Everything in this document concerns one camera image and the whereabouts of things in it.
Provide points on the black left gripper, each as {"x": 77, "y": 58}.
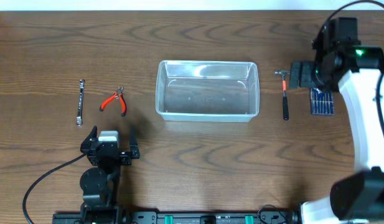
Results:
{"x": 109, "y": 154}

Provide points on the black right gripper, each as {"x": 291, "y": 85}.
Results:
{"x": 305, "y": 68}

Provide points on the blue precision screwdriver set case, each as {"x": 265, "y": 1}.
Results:
{"x": 322, "y": 102}

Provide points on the claw hammer orange black handle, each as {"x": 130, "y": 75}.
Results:
{"x": 283, "y": 74}

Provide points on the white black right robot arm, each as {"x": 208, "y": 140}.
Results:
{"x": 342, "y": 64}

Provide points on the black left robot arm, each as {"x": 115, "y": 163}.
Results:
{"x": 100, "y": 183}

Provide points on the clear plastic container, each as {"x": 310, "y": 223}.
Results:
{"x": 213, "y": 91}

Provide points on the silver combination wrench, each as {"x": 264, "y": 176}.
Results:
{"x": 79, "y": 121}

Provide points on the red handled cutting pliers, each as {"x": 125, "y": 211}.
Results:
{"x": 117, "y": 95}

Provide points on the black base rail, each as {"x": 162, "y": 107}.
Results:
{"x": 176, "y": 218}

